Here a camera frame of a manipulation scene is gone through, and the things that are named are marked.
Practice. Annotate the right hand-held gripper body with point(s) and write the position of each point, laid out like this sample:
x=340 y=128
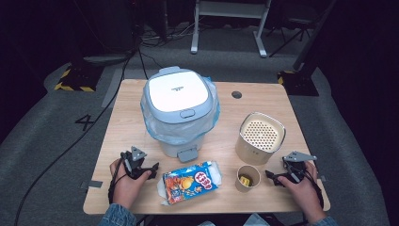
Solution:
x=295 y=166

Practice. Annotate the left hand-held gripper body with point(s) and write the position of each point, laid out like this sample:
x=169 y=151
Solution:
x=135 y=161

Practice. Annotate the brown paper cup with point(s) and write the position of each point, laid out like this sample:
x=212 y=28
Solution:
x=240 y=185

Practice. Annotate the blue snack packet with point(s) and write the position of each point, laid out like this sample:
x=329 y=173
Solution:
x=188 y=183

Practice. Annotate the white and blue trash can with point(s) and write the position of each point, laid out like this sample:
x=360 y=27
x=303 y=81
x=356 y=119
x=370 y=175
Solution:
x=178 y=91

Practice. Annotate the person's right hand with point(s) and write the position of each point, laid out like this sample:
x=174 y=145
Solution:
x=301 y=194

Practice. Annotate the person's left hand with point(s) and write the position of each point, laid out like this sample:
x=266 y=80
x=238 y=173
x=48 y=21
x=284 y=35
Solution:
x=127 y=188

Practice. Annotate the small yellow item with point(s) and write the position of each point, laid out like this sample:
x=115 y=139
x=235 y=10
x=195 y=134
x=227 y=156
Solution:
x=246 y=181

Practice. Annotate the beige cylindrical mesh speaker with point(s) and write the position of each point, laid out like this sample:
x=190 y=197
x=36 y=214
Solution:
x=251 y=152

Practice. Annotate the person's legs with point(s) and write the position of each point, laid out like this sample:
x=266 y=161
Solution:
x=255 y=220

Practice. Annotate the black stand base striped tape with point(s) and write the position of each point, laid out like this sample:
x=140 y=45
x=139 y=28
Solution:
x=299 y=83
x=81 y=78

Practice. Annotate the grey table grommet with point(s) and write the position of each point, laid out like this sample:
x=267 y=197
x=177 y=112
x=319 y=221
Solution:
x=236 y=94

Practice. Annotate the black tripod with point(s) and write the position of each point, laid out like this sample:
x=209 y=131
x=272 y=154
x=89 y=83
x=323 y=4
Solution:
x=291 y=34

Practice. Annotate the white desk frame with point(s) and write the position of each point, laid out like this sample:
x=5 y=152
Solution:
x=230 y=9

